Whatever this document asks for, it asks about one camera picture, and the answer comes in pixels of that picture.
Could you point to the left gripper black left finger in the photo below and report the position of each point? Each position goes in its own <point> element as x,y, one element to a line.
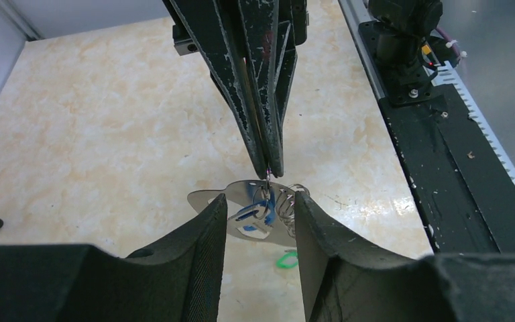
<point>176,278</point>

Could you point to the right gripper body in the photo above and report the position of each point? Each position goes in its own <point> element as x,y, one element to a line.
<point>184,45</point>

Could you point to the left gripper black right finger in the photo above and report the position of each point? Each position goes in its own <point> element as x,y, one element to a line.
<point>345,277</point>

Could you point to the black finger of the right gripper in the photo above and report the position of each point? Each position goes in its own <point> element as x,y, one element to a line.
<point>222,66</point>
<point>266,75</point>

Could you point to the green key tag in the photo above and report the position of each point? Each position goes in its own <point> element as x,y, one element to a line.
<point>288,261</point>

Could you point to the blue key tag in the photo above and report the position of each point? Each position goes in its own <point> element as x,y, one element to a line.
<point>257,217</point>

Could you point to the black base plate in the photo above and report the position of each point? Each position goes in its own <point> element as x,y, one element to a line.
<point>460,177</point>

